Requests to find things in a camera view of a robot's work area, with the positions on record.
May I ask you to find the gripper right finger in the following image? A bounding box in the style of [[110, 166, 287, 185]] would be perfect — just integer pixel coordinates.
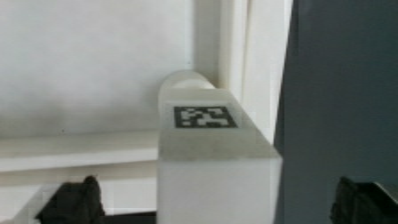
[[330, 177, 398, 224]]

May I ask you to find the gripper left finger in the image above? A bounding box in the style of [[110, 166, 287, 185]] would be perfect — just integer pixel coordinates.
[[1, 174, 108, 224]]

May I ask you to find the white table leg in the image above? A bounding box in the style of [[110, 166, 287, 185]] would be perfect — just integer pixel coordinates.
[[156, 71, 282, 224]]

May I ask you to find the white square table top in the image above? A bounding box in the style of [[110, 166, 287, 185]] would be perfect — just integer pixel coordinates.
[[0, 0, 293, 172]]

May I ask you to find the white front obstacle bar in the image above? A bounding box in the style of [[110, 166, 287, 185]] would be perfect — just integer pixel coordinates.
[[0, 161, 156, 224]]

